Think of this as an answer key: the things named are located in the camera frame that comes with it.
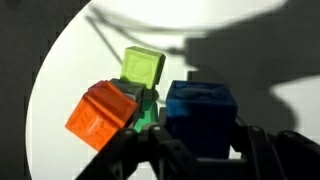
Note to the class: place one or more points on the blue building block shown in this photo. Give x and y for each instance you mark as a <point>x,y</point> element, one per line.
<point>201,115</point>

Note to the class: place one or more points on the green building block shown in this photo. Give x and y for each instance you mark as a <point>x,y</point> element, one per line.
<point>149,110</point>

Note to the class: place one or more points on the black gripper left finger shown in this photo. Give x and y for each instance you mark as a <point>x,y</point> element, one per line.
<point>120,157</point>

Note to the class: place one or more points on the orange building block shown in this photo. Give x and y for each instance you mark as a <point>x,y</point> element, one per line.
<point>100,113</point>

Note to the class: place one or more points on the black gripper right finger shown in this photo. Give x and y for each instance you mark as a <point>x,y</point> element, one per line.
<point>288,155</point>

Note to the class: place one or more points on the yellow-green building block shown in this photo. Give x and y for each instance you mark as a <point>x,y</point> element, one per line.
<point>142,66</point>

